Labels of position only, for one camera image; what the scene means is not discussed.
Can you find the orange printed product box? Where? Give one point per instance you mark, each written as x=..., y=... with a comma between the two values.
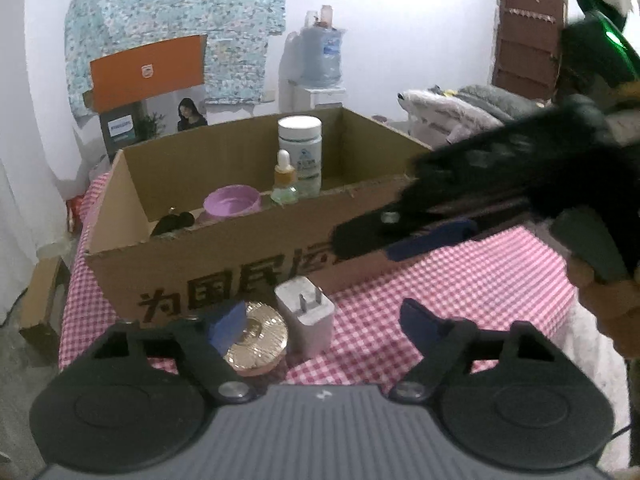
x=150, y=72

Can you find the floral wall cloth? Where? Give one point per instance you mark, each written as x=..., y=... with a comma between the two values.
x=175, y=0

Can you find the red snack package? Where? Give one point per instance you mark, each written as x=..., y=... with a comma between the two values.
x=75, y=212

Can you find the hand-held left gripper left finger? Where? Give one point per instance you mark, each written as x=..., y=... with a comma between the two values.
x=227, y=327

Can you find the white plug charger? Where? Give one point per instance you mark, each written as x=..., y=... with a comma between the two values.
x=310, y=330

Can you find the brown door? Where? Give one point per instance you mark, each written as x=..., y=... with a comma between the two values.
x=530, y=35

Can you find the grey blanket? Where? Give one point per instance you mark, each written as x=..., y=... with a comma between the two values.
x=500, y=100

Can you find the small pink bottle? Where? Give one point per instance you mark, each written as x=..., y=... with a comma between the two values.
x=327, y=16

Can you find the person's right hand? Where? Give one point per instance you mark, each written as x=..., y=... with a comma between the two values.
x=620, y=310

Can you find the white curtain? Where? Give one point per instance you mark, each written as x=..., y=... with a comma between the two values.
x=20, y=220

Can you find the white water dispenser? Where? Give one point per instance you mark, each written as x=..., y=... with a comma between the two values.
x=320, y=97

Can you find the gold lid glass jar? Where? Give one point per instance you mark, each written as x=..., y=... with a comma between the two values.
x=260, y=340

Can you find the black key fob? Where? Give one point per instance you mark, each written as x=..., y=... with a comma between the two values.
x=175, y=222

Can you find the brown cardboard box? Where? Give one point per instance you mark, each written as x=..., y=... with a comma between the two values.
x=200, y=265

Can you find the white supplement bottle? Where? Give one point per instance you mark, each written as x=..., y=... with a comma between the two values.
x=307, y=132

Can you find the white fluffy blanket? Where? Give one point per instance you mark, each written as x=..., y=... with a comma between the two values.
x=440, y=110

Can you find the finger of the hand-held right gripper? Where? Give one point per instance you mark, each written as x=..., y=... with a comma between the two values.
x=430, y=240
x=370, y=235

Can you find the blue water jug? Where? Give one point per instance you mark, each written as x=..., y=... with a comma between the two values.
x=322, y=57

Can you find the purple plastic lid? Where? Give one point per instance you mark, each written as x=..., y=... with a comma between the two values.
x=230, y=202

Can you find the small clear bottle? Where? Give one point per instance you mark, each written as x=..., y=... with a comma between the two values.
x=312, y=19

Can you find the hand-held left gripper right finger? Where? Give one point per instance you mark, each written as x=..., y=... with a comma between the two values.
x=420, y=322

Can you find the green dropper bottle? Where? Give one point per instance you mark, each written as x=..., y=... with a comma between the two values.
x=285, y=175

